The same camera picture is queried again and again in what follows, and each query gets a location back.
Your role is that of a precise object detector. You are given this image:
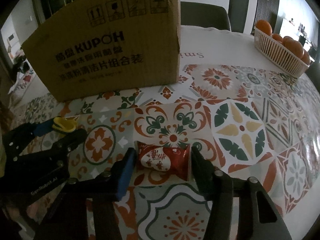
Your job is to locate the yellow small soft item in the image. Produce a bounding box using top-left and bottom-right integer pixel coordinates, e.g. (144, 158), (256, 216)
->
(52, 116), (78, 133)

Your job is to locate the red heart candy packet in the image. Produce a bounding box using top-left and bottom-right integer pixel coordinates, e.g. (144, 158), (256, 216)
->
(136, 141), (191, 181)

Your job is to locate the crumpled patterned cloth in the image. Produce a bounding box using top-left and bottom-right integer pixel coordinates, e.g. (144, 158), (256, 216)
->
(8, 67), (36, 96)

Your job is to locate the patterned table runner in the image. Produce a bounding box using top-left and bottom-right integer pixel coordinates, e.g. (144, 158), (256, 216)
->
(12, 64), (319, 239)

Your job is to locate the brown cardboard box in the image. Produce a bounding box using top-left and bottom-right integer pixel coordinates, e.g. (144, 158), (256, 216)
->
(22, 0), (181, 102)

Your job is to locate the dark dining chair right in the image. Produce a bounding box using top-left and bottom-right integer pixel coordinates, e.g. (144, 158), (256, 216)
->
(305, 61), (320, 93)

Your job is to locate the white basket of oranges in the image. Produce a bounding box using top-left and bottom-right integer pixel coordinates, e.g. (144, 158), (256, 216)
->
(254, 20), (311, 78)

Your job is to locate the dark hallway door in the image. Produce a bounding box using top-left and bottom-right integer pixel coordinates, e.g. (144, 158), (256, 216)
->
(228, 0), (249, 33)

